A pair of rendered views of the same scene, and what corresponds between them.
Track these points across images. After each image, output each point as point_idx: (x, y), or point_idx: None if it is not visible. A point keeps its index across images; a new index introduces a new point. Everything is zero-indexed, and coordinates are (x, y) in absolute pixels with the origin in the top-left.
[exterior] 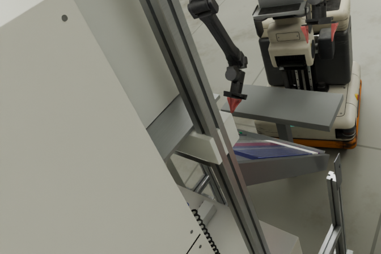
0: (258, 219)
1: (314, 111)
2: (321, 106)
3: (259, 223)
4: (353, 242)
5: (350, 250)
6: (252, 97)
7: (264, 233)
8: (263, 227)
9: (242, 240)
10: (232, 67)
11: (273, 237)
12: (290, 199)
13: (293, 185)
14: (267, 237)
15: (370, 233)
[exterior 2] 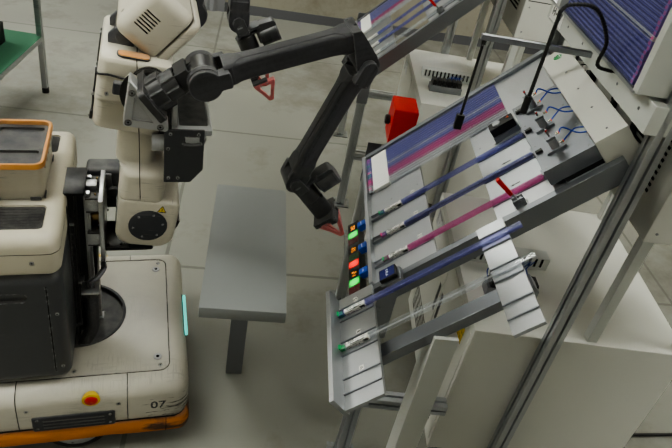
0: None
1: (261, 203)
2: (250, 199)
3: (451, 216)
4: (318, 291)
5: (330, 291)
6: (242, 274)
7: (457, 211)
8: (452, 213)
9: (476, 223)
10: (329, 163)
11: (456, 205)
12: (287, 359)
13: (258, 361)
14: (459, 208)
15: (299, 280)
